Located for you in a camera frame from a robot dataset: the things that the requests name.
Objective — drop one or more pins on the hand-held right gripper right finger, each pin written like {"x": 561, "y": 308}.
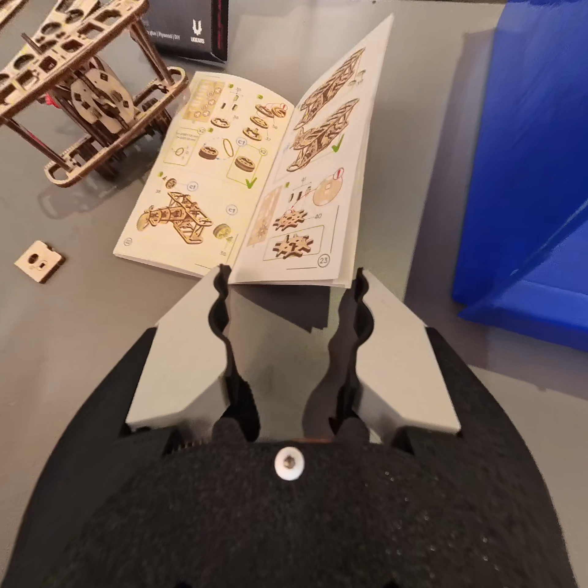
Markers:
{"x": 399, "y": 367}

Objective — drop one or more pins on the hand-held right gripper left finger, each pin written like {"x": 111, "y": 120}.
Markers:
{"x": 183, "y": 358}

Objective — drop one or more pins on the small square wooden piece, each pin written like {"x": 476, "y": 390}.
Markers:
{"x": 39, "y": 262}

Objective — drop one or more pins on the open instruction booklet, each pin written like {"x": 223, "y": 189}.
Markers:
{"x": 206, "y": 183}

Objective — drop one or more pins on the blue plastic bin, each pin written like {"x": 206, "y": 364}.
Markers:
{"x": 528, "y": 138}

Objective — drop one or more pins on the wooden biplane model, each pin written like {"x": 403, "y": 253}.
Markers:
{"x": 92, "y": 101}

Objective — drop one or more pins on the black cardboard box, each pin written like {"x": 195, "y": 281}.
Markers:
{"x": 183, "y": 39}

